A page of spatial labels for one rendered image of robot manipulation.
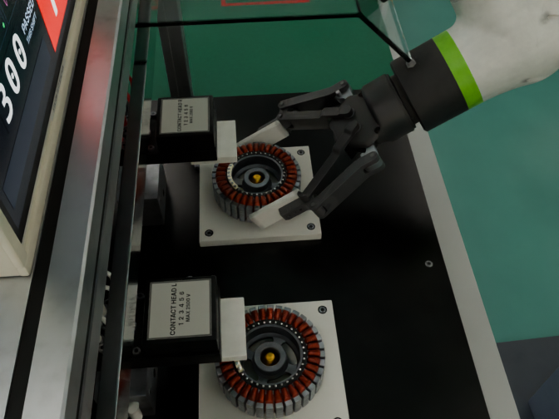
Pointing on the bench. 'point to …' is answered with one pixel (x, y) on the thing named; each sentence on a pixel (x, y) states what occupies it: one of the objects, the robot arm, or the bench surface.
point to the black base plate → (332, 280)
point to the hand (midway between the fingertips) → (259, 179)
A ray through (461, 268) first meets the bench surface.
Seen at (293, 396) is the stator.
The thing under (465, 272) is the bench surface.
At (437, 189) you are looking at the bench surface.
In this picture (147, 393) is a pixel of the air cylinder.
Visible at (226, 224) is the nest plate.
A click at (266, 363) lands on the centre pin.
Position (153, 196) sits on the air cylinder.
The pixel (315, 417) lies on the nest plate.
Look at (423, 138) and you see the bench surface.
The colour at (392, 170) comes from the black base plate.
